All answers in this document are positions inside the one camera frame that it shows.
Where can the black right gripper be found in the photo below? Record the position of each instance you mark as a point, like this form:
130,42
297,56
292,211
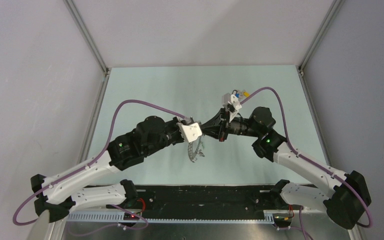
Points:
221,132

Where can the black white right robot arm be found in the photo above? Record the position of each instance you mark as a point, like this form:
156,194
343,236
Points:
343,196

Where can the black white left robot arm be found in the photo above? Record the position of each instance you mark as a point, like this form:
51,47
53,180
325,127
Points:
75,193

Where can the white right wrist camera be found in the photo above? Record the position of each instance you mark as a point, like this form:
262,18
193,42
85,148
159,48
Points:
232,105

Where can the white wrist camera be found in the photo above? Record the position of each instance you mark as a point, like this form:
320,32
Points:
190,130
232,105

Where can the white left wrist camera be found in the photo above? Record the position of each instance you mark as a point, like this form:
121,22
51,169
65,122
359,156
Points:
190,130

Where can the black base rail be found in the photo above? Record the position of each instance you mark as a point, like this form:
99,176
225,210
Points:
207,202

